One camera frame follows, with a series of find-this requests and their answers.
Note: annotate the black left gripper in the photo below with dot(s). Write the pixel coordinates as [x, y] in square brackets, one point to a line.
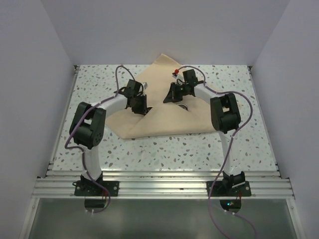
[142, 109]

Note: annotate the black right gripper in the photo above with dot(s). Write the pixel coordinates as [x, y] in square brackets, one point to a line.
[172, 96]

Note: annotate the stainless steel tray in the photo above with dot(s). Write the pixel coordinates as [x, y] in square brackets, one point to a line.
[167, 110]

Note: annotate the beige cloth mat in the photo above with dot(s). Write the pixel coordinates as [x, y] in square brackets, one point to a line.
[158, 76]

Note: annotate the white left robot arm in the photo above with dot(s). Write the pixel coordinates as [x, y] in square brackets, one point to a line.
[87, 127]

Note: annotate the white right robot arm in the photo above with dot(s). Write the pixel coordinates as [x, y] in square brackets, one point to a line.
[225, 118]

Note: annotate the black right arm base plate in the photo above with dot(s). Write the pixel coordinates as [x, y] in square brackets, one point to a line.
[221, 191]

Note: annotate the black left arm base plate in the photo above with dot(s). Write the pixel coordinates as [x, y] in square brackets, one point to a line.
[86, 188]

